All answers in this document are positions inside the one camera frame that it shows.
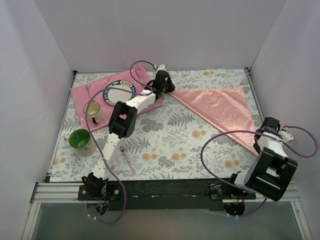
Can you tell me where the silver spoon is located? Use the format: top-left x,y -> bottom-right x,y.
85,85 -> 91,100

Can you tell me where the white plate dark rim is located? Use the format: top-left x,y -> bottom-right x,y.
102,80 -> 137,106

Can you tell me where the pink handled utensil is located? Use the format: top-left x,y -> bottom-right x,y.
121,149 -> 136,172

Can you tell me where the silver fork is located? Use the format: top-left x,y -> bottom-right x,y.
134,69 -> 145,88

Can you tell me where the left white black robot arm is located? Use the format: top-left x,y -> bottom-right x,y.
82,66 -> 175,200

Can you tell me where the pink floral placemat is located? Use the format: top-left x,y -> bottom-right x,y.
70,65 -> 151,131

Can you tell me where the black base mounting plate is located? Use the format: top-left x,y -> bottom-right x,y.
77,177 -> 256,211

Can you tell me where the green interior floral mug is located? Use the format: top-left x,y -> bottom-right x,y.
63,129 -> 97,157

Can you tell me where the salmon pink satin napkin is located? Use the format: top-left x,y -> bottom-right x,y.
169,87 -> 260,156

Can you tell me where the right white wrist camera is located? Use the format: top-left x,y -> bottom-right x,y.
278,128 -> 294,143

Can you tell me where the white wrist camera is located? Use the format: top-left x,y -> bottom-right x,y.
278,128 -> 294,143
155,64 -> 167,72

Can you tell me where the cream enamel mug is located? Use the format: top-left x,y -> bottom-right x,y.
83,101 -> 104,125

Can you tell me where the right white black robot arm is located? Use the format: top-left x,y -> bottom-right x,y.
226,117 -> 298,202

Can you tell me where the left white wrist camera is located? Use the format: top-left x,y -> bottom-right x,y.
155,64 -> 167,72

